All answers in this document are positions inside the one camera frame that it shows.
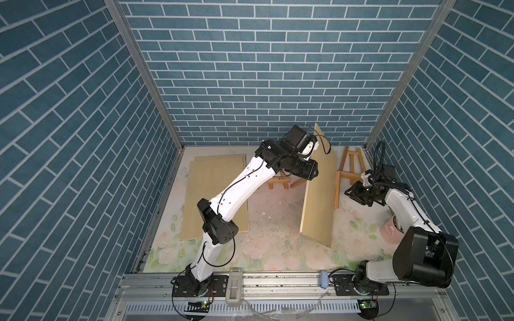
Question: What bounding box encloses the blue rail clip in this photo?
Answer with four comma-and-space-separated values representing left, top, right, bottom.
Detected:
319, 270, 329, 289

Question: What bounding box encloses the grey rail clamp handle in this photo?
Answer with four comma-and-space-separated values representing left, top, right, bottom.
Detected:
226, 267, 244, 308

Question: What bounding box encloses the aluminium front rail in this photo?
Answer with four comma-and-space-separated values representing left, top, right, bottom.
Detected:
107, 272, 458, 320

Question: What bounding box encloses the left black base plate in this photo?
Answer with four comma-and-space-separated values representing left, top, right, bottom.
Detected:
173, 275, 228, 298

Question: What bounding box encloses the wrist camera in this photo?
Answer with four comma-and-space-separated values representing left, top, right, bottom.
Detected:
278, 125, 319, 161
361, 165, 396, 187

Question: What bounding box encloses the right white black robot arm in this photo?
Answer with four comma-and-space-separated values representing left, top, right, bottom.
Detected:
345, 181, 459, 288

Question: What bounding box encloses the right green circuit board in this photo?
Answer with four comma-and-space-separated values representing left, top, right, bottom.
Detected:
357, 300, 378, 310

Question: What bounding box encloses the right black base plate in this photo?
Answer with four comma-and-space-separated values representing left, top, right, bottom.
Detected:
331, 274, 390, 296

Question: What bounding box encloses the pink cup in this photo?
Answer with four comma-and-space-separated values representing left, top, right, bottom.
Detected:
380, 215, 404, 246

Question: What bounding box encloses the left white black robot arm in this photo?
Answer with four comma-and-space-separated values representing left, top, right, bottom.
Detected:
185, 134, 319, 290

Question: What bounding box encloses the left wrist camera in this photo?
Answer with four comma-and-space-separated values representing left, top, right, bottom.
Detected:
278, 125, 319, 161

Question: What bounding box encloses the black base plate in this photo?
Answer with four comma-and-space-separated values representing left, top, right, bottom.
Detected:
331, 274, 390, 296
173, 275, 228, 298

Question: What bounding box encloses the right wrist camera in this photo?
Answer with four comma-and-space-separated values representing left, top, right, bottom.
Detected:
361, 165, 396, 187

